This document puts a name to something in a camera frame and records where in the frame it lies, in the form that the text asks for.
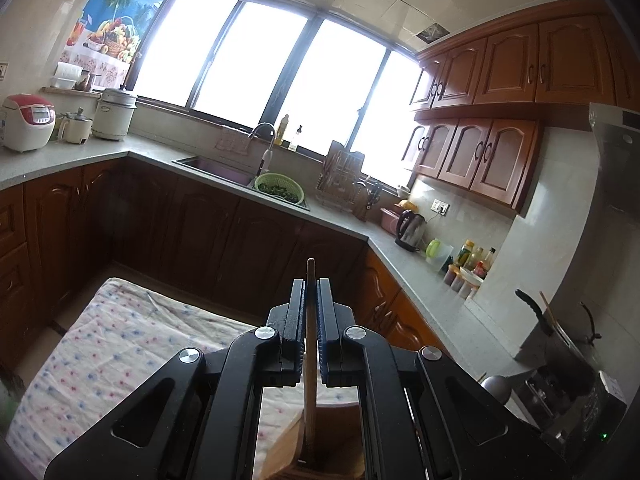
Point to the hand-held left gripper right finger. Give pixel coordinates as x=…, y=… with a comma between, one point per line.
x=320, y=340

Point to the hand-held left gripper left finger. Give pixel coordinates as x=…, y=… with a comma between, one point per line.
x=301, y=330

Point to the light wooden chopstick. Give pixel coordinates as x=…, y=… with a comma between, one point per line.
x=310, y=410

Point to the wooden utensil holder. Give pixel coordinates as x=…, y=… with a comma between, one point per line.
x=340, y=440

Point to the pink plastic container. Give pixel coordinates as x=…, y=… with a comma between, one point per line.
x=390, y=221

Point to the steel electric kettle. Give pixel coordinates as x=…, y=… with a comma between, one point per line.
x=411, y=230

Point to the green colander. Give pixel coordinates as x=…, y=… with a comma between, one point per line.
x=279, y=189

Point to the green-lidded plastic jug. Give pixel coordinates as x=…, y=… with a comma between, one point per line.
x=437, y=255

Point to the small spice jar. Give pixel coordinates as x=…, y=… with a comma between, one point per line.
x=452, y=275
x=462, y=283
x=471, y=291

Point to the dish drying rack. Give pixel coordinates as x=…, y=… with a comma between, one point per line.
x=340, y=175

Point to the wooden base cabinets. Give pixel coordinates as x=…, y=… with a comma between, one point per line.
x=175, y=230

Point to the green condiment bottle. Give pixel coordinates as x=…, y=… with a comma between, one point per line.
x=467, y=254

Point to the grey round metal object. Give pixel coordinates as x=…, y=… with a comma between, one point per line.
x=495, y=387

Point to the steel sink faucet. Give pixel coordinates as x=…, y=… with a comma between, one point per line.
x=266, y=152

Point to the steel kitchen sink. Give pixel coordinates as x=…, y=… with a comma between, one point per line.
x=215, y=170

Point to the clear bottle with black cap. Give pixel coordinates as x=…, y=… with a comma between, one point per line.
x=296, y=139

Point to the pink dishcloth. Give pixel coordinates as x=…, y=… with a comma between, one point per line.
x=232, y=145

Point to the floral white tablecloth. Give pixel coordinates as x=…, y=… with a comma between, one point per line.
x=100, y=340

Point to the yellow brown bottle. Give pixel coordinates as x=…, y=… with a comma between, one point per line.
x=283, y=129

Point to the gas stove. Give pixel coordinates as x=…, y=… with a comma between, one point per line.
x=575, y=410

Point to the kitchen window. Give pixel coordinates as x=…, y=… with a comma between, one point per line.
x=250, y=55

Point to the large white steamer pot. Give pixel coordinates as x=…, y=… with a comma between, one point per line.
x=114, y=115

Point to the small white electric pot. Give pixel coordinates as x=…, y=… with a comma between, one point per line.
x=76, y=127

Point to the small brown jar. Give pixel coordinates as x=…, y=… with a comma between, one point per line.
x=83, y=81

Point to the white and pink rice cooker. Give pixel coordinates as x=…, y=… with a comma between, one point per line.
x=27, y=122

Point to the paper towel roll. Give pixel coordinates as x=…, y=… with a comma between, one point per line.
x=67, y=76

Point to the steel range hood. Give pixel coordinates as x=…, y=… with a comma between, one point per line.
x=617, y=160

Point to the white wall socket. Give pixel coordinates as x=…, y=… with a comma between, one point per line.
x=440, y=206

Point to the wooden wall cabinets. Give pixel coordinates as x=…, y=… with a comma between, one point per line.
x=505, y=85

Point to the tropical fruit wall poster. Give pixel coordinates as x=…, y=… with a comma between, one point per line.
x=122, y=15

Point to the wall socket strip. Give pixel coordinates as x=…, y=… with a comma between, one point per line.
x=3, y=71

